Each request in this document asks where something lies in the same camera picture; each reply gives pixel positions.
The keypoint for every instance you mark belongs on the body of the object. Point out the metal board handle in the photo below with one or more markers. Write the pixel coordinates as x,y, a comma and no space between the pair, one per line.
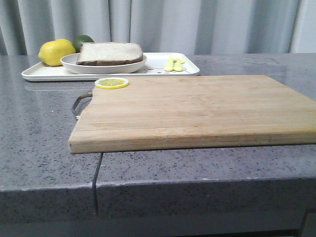
80,103

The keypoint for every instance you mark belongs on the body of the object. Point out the yellow lemon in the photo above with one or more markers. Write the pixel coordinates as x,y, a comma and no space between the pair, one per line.
51,52

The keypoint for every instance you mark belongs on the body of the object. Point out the white round plate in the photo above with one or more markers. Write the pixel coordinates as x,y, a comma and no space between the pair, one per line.
70,63

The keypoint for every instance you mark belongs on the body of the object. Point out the lemon slice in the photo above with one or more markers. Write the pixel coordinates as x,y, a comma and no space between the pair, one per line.
111,83

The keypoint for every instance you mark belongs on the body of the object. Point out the yellow-green plastic utensil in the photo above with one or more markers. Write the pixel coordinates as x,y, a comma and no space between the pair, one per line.
174,64

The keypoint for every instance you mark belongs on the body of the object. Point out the white rectangular tray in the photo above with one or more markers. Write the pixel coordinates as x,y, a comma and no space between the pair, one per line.
154,66

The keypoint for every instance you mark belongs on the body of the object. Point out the wooden cutting board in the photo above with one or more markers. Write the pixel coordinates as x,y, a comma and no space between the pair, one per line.
194,112

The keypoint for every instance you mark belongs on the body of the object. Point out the grey curtain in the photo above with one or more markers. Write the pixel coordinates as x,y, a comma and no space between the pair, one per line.
187,26

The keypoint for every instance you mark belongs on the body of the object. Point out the white bread slice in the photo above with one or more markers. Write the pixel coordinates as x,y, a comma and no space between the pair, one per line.
109,54

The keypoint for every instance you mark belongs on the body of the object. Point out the green lime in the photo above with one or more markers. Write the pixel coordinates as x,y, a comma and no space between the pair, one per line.
79,40

